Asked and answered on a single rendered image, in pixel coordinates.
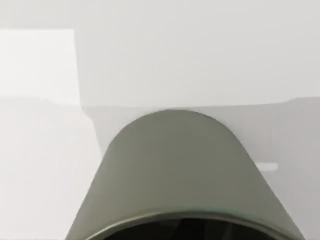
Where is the grey-green cup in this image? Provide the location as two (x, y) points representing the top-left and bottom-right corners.
(64, 109), (307, 240)

